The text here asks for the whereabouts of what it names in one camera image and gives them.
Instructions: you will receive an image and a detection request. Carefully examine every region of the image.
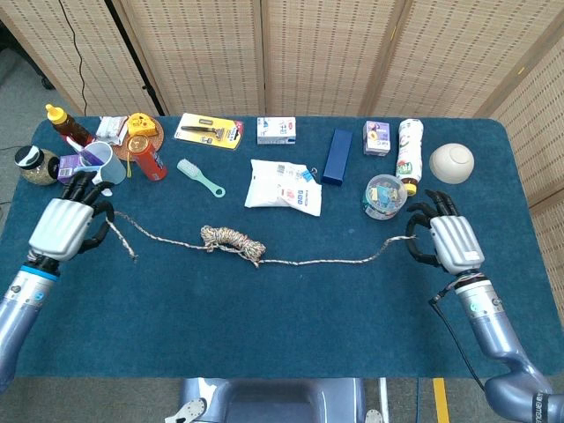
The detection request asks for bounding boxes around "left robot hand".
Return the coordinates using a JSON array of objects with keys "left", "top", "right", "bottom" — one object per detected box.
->
[{"left": 26, "top": 170, "right": 115, "bottom": 264}]

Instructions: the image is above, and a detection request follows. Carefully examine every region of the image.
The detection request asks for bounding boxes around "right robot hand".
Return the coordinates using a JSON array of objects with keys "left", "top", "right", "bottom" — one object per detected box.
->
[{"left": 404, "top": 189, "right": 486, "bottom": 275}]

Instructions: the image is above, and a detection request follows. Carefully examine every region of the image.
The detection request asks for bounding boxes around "beige braided rope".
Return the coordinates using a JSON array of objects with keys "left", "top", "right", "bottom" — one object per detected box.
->
[{"left": 105, "top": 210, "right": 418, "bottom": 269}]

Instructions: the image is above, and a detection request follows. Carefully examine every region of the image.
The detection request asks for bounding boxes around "purple carton box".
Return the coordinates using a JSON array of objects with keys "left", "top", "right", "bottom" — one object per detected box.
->
[{"left": 56, "top": 153, "right": 96, "bottom": 185}]

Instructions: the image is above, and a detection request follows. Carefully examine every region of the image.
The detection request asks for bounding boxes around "glass jar black lid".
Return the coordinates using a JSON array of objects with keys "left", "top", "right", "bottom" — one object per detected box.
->
[{"left": 13, "top": 145, "right": 61, "bottom": 186}]

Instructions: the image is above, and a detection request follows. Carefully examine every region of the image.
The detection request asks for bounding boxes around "cream upturned bowl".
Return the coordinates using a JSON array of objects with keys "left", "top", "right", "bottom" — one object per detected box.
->
[{"left": 428, "top": 143, "right": 476, "bottom": 185}]

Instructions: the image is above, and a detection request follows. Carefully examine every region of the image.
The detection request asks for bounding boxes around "purple toothbrush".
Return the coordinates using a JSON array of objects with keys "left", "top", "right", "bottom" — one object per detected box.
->
[{"left": 78, "top": 147, "right": 107, "bottom": 167}]

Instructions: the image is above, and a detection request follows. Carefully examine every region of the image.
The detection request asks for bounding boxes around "light blue mug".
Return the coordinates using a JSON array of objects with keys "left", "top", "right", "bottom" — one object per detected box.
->
[{"left": 83, "top": 140, "right": 128, "bottom": 197}]

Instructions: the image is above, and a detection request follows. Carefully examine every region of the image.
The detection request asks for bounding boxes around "clear tub of clips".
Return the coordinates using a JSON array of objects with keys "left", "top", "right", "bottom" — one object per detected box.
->
[{"left": 361, "top": 174, "right": 408, "bottom": 220}]

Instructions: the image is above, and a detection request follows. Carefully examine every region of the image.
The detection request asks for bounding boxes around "honey bottle yellow cap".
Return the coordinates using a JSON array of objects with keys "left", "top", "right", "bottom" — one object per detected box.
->
[{"left": 45, "top": 103, "right": 96, "bottom": 149}]

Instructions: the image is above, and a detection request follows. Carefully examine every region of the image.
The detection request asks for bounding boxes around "white bottle yellow cap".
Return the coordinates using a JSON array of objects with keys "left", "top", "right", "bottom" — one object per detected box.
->
[{"left": 395, "top": 117, "right": 425, "bottom": 197}]

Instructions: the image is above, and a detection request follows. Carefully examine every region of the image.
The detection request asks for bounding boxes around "red drink can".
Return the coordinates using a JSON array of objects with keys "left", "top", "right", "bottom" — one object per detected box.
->
[{"left": 126, "top": 134, "right": 168, "bottom": 182}]

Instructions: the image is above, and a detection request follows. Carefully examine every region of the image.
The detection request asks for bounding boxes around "white snack packet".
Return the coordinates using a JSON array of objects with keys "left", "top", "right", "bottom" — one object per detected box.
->
[{"left": 95, "top": 115, "right": 130, "bottom": 146}]

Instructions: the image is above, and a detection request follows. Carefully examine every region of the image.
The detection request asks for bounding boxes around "small purple white box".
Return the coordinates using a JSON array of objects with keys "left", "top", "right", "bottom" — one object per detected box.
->
[{"left": 362, "top": 121, "right": 392, "bottom": 156}]

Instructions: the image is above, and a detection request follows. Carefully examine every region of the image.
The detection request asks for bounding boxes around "yellow small box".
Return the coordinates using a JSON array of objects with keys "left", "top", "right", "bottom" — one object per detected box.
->
[{"left": 126, "top": 112, "right": 159, "bottom": 137}]

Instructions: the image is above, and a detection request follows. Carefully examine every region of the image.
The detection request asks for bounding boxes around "woven round coaster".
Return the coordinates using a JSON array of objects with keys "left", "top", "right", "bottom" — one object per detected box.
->
[{"left": 111, "top": 115, "right": 166, "bottom": 163}]

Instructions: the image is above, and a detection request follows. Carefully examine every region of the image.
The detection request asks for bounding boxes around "mint green brush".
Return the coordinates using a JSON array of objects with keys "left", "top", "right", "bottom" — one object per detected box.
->
[{"left": 176, "top": 158, "right": 226, "bottom": 198}]

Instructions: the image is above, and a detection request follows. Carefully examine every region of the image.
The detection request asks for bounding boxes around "navy blue long box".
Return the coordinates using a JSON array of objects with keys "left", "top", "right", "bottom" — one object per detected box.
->
[{"left": 321, "top": 128, "right": 354, "bottom": 185}]

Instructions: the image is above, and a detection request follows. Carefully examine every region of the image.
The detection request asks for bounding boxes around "yellow floor tape strip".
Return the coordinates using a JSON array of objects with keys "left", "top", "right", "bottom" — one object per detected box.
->
[{"left": 433, "top": 377, "right": 451, "bottom": 423}]

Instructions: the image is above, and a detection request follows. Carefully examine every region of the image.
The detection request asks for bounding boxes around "razor in yellow blister pack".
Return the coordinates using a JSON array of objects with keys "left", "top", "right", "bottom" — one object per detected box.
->
[{"left": 174, "top": 112, "right": 245, "bottom": 151}]

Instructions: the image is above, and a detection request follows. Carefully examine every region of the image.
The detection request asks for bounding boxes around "black stand pole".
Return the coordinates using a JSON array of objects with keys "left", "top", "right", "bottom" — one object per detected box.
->
[{"left": 104, "top": 0, "right": 167, "bottom": 116}]

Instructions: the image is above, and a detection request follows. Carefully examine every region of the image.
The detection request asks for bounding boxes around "white plastic bag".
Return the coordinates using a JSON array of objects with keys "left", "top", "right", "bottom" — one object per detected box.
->
[{"left": 244, "top": 159, "right": 323, "bottom": 218}]

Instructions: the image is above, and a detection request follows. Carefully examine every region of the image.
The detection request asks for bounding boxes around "blue table cloth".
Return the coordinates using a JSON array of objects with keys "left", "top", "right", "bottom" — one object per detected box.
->
[{"left": 0, "top": 115, "right": 544, "bottom": 379}]

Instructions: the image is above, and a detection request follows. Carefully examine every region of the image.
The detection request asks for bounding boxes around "white and blue carton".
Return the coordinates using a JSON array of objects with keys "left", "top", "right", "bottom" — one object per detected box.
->
[{"left": 256, "top": 116, "right": 297, "bottom": 145}]

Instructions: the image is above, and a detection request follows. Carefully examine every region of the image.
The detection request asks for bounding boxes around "blue grey robot torso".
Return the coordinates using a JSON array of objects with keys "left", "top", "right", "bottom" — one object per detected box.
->
[{"left": 165, "top": 377, "right": 384, "bottom": 423}]

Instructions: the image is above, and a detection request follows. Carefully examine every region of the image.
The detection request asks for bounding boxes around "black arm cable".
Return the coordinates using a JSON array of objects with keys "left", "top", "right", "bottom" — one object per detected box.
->
[{"left": 429, "top": 288, "right": 488, "bottom": 393}]

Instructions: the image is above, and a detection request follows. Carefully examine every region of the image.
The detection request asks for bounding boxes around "thin black hanging cable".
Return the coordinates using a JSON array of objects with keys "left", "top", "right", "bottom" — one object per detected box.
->
[{"left": 58, "top": 0, "right": 89, "bottom": 116}]

